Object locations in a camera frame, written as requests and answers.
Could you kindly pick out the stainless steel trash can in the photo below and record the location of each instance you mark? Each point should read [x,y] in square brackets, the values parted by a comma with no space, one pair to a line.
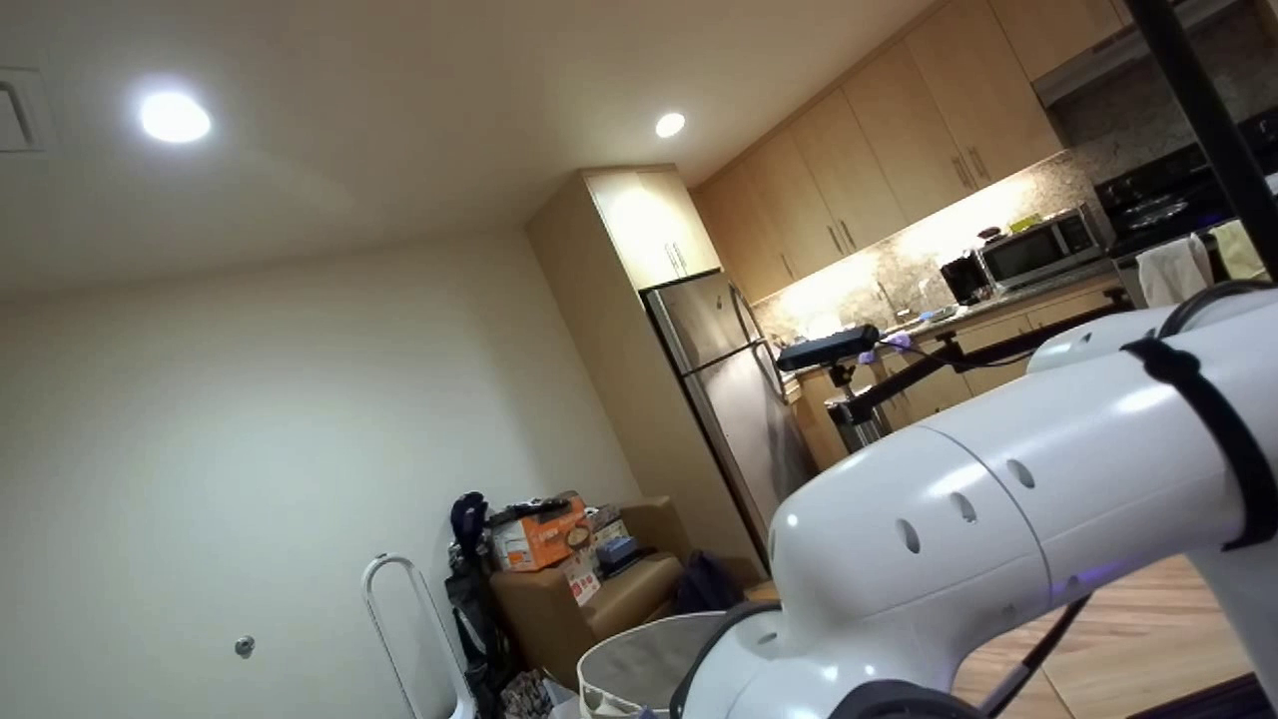
[852,426]

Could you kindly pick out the dark blue bag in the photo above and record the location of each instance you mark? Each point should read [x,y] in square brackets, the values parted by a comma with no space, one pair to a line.
[712,586]

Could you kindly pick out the large round ceiling light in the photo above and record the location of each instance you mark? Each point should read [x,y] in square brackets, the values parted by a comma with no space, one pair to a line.
[174,118]

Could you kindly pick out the orange product box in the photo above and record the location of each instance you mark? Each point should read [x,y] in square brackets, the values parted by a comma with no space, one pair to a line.
[541,538]

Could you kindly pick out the small round ceiling light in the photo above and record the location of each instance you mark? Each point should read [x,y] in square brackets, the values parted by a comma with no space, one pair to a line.
[667,126]

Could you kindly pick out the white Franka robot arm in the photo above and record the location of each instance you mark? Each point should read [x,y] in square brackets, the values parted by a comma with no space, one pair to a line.
[998,532]

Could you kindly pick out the small dark wall fixture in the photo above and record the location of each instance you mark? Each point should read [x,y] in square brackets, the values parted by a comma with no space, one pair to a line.
[243,650]

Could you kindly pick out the black kitchen stove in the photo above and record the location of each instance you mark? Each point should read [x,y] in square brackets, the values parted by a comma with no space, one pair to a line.
[1150,194]

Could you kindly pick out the white bladeless loop fan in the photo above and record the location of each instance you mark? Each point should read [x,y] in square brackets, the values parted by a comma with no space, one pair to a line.
[391,624]

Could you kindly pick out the tall light wood cabinet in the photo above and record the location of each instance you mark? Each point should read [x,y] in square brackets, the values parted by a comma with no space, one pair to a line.
[645,220]

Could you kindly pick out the stainless steel refrigerator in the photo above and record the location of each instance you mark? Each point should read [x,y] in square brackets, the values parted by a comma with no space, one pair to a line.
[712,361]

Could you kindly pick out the black coffee maker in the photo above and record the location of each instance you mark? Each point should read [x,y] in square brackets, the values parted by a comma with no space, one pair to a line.
[963,279]

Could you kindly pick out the thin black rod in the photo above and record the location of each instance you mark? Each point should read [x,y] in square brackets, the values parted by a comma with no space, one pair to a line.
[1034,655]

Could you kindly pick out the large brown cardboard box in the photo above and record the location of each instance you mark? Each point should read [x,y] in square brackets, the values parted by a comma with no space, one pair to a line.
[624,606]

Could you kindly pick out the dark purple flat object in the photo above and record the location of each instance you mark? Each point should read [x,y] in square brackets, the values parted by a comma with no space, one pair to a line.
[1219,702]

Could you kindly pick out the blue white small box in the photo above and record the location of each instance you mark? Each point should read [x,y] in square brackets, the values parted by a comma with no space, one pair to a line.
[617,546]

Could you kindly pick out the silver microwave oven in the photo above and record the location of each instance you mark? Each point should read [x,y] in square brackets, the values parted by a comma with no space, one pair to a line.
[1045,247]

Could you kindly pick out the pale yellow hanging towel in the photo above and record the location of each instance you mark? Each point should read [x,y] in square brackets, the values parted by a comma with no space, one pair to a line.
[1240,254]

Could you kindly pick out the thick black diagonal pole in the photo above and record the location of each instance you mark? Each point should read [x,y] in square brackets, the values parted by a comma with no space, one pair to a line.
[1203,113]

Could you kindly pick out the black exterior camera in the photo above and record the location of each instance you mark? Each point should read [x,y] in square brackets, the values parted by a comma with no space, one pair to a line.
[822,347]

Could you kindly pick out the kitchen range hood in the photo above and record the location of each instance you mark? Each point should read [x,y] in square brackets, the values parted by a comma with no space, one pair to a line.
[1105,62]

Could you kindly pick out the black bag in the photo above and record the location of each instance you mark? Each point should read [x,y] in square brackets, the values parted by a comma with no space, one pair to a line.
[471,599]

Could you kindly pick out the grey round bin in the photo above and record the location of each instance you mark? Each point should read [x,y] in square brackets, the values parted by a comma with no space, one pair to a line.
[641,664]

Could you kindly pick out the light wood upper cabinets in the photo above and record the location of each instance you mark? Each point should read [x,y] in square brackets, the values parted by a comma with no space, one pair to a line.
[878,134]

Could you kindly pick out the white hanging towel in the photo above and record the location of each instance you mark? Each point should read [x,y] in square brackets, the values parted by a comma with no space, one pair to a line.
[1176,267]

